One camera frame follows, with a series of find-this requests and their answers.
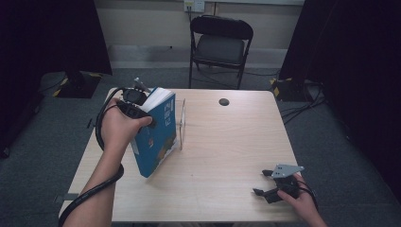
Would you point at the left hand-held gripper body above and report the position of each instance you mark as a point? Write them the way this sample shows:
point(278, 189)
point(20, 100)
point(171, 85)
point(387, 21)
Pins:
point(134, 101)

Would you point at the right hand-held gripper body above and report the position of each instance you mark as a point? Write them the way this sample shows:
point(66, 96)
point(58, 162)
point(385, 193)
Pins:
point(287, 179)

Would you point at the blue book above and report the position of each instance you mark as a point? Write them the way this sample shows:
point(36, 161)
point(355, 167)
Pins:
point(157, 138)

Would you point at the person's right hand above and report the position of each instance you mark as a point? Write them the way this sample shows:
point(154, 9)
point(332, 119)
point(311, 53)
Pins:
point(299, 201)

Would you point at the person's left hand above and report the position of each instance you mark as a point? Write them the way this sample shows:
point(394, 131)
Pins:
point(121, 126)

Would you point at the small black floor piece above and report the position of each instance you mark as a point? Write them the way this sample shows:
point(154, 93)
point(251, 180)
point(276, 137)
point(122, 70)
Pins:
point(89, 123)

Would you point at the black stand base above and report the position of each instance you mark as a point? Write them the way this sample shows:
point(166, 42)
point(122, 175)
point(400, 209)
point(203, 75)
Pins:
point(288, 90)
point(78, 86)

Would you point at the black folding chair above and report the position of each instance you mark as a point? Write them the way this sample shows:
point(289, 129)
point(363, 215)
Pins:
point(220, 47)

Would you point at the dark curtain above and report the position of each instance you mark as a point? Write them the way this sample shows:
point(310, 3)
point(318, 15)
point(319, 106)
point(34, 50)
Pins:
point(356, 63)
point(38, 47)

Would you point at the grey tape strip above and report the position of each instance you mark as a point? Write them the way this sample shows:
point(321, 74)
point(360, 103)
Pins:
point(66, 198)

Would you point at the white wall outlet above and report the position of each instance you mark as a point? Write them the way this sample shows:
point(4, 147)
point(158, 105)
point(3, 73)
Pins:
point(194, 5)

